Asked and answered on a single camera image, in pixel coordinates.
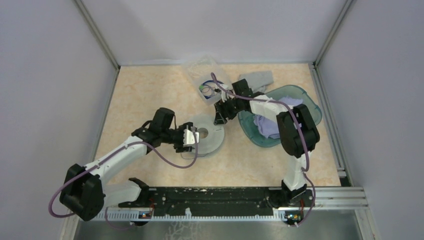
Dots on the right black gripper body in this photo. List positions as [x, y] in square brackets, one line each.
[231, 107]

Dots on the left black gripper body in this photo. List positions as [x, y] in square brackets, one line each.
[179, 147]

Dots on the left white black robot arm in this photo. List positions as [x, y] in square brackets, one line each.
[86, 190]

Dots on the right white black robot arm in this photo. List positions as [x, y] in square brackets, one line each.
[298, 133]

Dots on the teal plastic basin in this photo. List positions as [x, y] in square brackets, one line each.
[246, 119]

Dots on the clear plastic container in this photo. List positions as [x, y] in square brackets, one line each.
[198, 71]

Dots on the grey towel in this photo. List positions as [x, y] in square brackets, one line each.
[258, 80]

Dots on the lavender cloth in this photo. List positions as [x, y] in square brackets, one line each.
[268, 128]

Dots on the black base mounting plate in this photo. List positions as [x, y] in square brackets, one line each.
[217, 201]

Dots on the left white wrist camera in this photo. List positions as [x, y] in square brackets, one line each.
[190, 137]

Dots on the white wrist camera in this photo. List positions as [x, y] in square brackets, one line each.
[225, 91]
[190, 137]

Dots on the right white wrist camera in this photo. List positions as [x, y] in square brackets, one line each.
[225, 91]

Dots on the white slotted cable duct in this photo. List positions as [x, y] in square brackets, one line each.
[139, 215]

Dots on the aluminium frame rail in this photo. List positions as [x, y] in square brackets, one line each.
[340, 198]

